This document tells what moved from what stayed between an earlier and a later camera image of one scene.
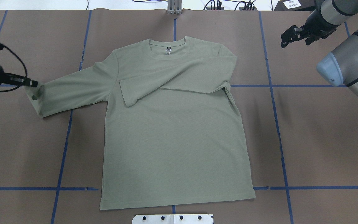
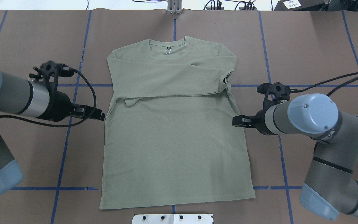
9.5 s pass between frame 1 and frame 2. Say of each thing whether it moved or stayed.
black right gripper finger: moved
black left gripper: moved
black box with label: stayed
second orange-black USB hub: stayed
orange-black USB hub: stayed
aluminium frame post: stayed
